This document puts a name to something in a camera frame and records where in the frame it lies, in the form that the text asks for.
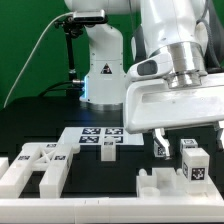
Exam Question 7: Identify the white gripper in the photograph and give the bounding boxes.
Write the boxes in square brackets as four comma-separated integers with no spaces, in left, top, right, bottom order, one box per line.
[123,73,224,159]

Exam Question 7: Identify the white chair seat plate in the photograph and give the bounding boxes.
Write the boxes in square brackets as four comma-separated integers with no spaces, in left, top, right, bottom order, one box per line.
[136,168,204,198]

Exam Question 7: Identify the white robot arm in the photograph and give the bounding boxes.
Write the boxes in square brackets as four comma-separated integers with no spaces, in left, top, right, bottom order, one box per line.
[123,0,224,156]

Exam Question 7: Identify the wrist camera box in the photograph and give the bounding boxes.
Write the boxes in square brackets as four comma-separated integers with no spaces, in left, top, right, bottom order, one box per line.
[127,53,173,82]

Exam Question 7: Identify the white U-shaped obstacle frame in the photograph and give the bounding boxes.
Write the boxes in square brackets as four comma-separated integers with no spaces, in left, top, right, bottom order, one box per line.
[0,157,224,224]

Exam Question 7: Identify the white marker base plate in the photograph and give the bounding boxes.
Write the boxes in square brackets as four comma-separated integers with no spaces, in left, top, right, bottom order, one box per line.
[58,127,144,145]

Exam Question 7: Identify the black base cables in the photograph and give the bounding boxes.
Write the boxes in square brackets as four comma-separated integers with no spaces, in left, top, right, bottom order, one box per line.
[38,79,86,98]

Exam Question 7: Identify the white chair back frame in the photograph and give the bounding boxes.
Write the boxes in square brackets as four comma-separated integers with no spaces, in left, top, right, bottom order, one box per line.
[0,143,80,199]

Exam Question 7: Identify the grey camera on stand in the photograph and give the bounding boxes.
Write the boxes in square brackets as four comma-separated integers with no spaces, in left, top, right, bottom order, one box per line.
[73,10,106,23]

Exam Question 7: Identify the black camera stand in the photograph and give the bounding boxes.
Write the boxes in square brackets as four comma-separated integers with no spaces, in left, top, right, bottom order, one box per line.
[54,15,109,99]

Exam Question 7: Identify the white camera cable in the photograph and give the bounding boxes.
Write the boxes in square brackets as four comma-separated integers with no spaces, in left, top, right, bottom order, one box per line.
[3,11,75,109]

